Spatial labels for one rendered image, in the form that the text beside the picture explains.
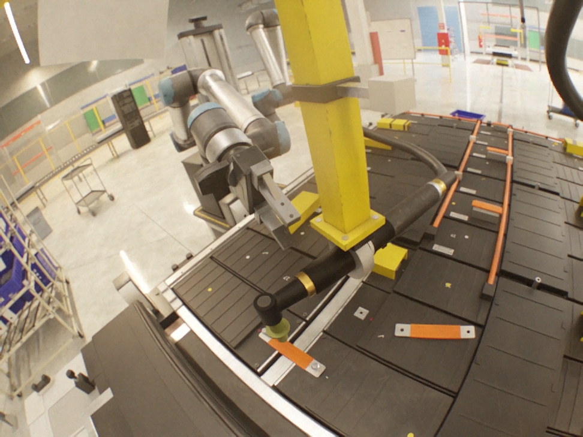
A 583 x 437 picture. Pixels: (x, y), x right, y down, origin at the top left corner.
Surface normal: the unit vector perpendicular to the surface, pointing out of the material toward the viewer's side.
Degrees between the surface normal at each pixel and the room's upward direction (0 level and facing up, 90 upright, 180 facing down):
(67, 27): 90
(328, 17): 90
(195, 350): 0
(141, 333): 0
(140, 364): 0
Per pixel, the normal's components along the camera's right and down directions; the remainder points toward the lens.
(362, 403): -0.22, -0.79
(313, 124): -0.82, 0.47
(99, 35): -0.19, 0.61
